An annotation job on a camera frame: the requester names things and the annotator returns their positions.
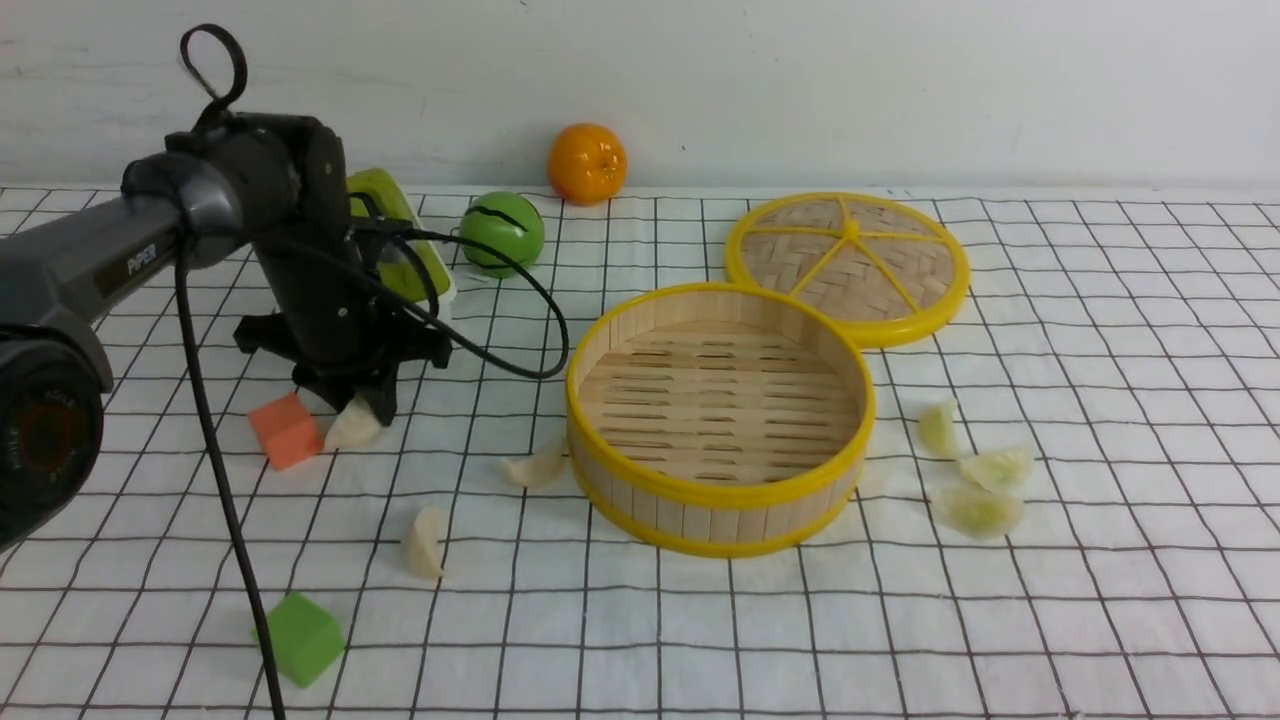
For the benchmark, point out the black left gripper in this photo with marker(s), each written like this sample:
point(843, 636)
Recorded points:
point(344, 332)

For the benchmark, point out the white dumpling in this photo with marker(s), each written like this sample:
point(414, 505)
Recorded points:
point(539, 469)
point(420, 544)
point(355, 426)

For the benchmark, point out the pale green dumpling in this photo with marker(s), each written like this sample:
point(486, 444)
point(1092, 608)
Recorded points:
point(1003, 471)
point(976, 512)
point(937, 430)

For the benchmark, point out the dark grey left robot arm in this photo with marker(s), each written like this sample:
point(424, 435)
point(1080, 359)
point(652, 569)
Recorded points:
point(273, 182)

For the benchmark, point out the bamboo steamer tray yellow rim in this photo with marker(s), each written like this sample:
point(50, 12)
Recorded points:
point(718, 420)

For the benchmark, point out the woven bamboo steamer lid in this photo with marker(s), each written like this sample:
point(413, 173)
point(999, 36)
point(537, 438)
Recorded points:
point(886, 274)

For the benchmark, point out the orange foam cube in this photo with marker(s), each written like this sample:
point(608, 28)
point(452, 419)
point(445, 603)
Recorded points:
point(286, 431)

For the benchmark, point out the green lid white box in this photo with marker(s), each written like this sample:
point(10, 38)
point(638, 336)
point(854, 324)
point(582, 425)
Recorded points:
point(412, 268)

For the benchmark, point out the green toy watermelon ball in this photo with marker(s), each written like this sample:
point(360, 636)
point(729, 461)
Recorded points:
point(506, 222)

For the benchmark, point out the green foam cube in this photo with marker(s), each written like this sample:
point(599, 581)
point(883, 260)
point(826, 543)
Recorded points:
point(305, 639)

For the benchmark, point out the orange toy fruit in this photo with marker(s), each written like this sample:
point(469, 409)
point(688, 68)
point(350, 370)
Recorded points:
point(587, 164)

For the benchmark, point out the white black grid tablecloth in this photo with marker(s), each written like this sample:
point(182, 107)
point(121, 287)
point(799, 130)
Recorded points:
point(1131, 342)

